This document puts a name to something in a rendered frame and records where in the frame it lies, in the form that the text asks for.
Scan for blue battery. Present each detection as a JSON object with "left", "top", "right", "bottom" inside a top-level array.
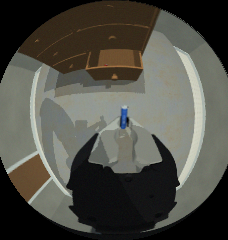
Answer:
[{"left": 121, "top": 105, "right": 128, "bottom": 129}]

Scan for brown wooden drawer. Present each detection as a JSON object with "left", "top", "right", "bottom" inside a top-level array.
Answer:
[
  {"left": 20, "top": 15, "right": 71, "bottom": 57},
  {"left": 53, "top": 53, "right": 88, "bottom": 73},
  {"left": 37, "top": 33, "right": 85, "bottom": 65},
  {"left": 85, "top": 49, "right": 143, "bottom": 81},
  {"left": 77, "top": 23, "right": 149, "bottom": 51},
  {"left": 63, "top": 0, "right": 156, "bottom": 29}
]

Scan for brown wooden chest of drawers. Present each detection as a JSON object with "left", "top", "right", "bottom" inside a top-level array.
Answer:
[{"left": 18, "top": 8, "right": 161, "bottom": 74}]

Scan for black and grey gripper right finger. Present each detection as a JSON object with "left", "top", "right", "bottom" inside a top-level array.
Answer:
[{"left": 127, "top": 116, "right": 180, "bottom": 187}]

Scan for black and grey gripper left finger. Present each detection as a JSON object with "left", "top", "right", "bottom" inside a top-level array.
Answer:
[{"left": 66, "top": 116, "right": 121, "bottom": 191}]

